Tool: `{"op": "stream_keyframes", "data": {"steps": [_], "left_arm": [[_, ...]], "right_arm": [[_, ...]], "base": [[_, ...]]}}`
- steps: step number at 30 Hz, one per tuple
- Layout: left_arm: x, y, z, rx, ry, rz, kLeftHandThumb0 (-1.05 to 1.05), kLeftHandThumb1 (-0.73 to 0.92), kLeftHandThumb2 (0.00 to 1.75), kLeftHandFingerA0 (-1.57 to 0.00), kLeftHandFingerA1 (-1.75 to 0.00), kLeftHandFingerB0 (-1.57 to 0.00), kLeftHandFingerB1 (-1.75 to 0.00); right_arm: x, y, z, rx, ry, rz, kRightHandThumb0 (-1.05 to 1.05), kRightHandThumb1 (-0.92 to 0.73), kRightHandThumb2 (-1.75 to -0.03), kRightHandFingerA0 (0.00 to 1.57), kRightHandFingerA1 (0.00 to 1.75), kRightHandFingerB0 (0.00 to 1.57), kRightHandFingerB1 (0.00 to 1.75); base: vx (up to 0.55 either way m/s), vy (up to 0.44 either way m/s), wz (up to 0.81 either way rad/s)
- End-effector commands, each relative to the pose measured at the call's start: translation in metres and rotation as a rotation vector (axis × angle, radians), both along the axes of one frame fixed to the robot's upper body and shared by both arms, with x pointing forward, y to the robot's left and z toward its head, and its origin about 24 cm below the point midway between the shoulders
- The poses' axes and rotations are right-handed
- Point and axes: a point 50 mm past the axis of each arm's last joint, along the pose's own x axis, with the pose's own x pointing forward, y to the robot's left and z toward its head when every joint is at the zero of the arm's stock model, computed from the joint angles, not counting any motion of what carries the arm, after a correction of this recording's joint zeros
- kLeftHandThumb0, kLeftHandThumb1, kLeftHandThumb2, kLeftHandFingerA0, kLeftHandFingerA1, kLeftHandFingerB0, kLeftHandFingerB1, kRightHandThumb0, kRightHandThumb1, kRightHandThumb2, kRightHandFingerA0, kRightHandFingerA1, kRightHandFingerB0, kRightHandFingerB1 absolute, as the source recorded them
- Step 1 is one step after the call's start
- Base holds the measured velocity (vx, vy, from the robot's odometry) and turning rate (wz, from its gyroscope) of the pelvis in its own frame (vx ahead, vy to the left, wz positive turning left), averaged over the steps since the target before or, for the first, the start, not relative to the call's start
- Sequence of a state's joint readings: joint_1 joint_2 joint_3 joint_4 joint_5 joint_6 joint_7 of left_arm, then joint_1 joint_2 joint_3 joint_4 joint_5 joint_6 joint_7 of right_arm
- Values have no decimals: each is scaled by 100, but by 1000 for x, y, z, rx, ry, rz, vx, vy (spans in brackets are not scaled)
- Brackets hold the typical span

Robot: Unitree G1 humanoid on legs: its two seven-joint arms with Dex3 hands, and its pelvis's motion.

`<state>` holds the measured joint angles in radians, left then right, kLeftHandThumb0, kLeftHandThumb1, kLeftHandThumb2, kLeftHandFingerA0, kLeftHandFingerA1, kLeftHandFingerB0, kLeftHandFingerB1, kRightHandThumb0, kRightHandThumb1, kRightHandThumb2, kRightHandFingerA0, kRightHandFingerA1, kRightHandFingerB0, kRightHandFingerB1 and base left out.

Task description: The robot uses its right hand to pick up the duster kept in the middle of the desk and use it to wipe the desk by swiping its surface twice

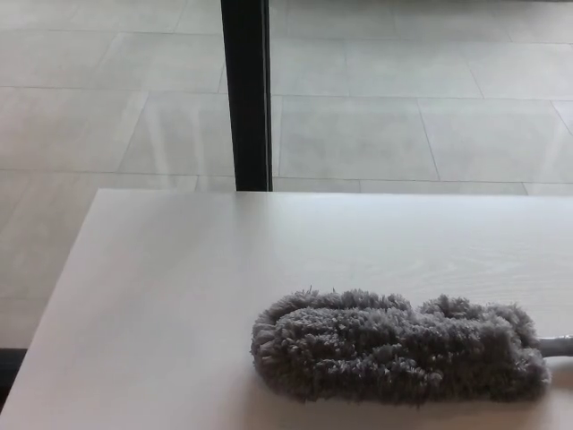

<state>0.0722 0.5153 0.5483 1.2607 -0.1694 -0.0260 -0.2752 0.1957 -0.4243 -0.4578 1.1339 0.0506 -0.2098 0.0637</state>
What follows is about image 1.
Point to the grey fluffy microfibre duster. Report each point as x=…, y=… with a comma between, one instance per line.
x=385, y=349

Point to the black vertical window frame post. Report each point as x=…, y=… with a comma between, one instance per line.
x=248, y=94

